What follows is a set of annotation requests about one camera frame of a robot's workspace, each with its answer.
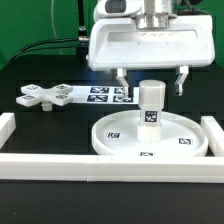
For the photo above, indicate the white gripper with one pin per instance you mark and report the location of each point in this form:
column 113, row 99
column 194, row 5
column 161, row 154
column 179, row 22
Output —
column 117, row 43

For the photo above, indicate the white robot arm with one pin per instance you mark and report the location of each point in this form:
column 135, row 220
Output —
column 148, row 14

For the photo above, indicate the white marker sheet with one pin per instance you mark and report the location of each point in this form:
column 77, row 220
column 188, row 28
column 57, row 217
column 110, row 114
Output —
column 102, row 95

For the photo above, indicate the black post with connector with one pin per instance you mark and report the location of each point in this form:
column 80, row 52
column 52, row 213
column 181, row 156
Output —
column 82, row 32

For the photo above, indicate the white cross-shaped table base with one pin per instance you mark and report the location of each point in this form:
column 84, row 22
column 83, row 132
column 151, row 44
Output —
column 34, row 94

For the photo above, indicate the white left fence bar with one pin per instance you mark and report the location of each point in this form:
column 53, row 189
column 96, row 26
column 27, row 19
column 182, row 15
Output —
column 7, row 127

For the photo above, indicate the white round table top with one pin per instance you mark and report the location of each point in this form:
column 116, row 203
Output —
column 122, row 133

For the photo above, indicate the white right fence bar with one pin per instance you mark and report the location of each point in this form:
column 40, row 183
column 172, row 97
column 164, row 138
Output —
column 215, row 135

